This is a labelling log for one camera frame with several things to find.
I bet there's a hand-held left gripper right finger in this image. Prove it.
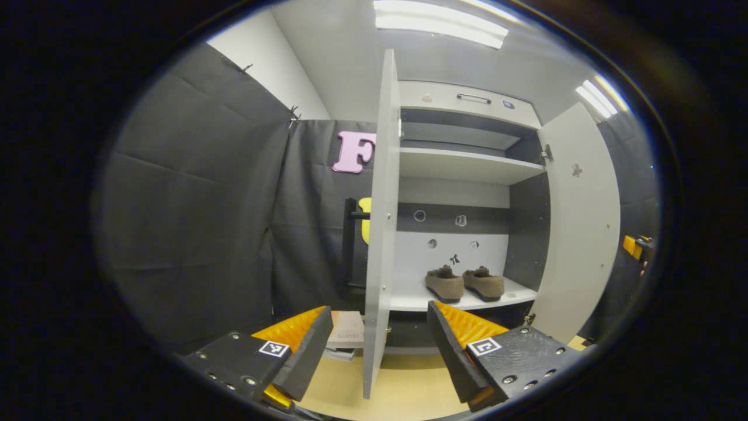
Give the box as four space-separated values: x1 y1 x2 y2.
427 300 585 413

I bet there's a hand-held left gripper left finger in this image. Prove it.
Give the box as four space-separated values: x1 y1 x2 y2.
184 305 334 410

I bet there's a gray cabinet door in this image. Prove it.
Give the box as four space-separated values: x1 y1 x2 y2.
362 49 401 400
529 102 621 346

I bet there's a brown fuzzy shoe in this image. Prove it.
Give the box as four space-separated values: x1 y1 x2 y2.
463 266 505 302
425 265 465 305

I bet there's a gray shoe cabinet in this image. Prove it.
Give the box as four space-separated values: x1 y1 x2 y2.
386 80 553 354

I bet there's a beige book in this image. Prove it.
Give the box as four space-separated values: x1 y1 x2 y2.
326 310 366 360

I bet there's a small ceiling light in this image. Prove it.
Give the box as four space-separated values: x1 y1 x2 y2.
576 76 629 118

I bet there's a black backdrop cloth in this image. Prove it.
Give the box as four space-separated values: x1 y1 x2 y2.
93 41 661 351

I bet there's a large ceiling light panel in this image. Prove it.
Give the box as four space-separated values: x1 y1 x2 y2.
373 0 509 49

